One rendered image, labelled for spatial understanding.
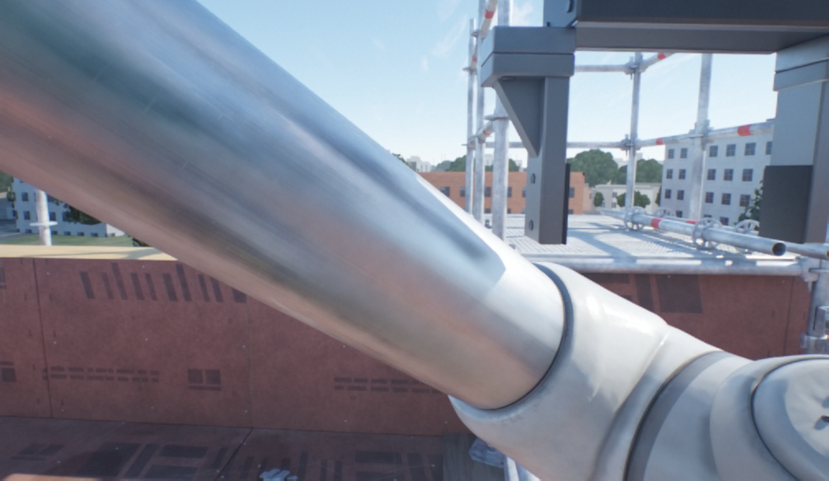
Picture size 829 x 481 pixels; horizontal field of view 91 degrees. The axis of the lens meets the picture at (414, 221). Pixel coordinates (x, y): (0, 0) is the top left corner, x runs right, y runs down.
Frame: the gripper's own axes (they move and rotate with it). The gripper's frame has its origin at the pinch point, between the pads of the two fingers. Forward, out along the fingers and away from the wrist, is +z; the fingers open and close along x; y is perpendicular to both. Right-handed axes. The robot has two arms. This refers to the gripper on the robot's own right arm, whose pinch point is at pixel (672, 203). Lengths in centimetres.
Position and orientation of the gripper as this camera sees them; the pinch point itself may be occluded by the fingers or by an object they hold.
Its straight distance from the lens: 25.4
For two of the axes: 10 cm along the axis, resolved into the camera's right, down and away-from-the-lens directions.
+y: 0.3, 1.2, -9.9
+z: 0.0, 9.9, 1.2
